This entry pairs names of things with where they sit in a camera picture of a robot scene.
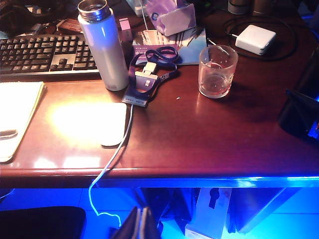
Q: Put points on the purple tissue pack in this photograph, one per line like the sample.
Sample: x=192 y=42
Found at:
x=174 y=20

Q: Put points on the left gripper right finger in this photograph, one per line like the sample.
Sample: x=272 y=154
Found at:
x=149 y=226

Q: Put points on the small pink box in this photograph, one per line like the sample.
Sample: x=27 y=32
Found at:
x=125 y=27

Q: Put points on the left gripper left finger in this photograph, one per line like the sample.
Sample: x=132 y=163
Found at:
x=129 y=226

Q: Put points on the white power adapter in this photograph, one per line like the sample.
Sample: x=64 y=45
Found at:
x=255 y=38

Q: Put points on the black thermos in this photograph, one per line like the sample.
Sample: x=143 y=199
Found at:
x=294 y=117

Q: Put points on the black headphones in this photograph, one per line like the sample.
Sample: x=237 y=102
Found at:
x=15 y=17

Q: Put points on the white cardboard box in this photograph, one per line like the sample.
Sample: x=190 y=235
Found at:
x=209 y=214

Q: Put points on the black seat cushion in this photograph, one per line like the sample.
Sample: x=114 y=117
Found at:
x=40 y=222

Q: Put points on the white notepad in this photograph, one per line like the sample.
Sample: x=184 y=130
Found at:
x=17 y=107

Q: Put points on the white flat mouse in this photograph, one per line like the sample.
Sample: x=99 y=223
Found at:
x=109 y=124

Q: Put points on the black keyboard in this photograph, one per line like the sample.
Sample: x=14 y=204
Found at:
x=37 y=52

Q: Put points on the glass cup with logo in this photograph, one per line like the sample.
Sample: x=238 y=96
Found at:
x=216 y=74

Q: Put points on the printed booklet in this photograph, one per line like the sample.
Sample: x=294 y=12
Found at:
x=192 y=47

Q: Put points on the white thermos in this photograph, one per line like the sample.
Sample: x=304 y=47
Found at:
x=104 y=49

